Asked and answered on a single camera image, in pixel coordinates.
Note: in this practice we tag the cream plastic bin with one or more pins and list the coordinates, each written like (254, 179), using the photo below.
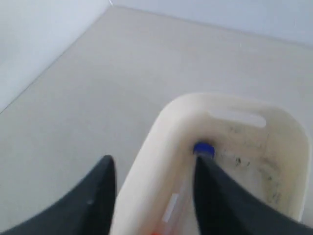
(261, 147)

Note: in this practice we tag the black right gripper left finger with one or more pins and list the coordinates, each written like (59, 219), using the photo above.
(87, 209)

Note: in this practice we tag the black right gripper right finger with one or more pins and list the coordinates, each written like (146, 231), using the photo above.
(223, 207)

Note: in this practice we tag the orange-capped tube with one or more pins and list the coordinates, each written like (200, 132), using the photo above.
(173, 214)

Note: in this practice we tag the blue-capped tube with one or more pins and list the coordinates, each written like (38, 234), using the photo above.
(203, 148)

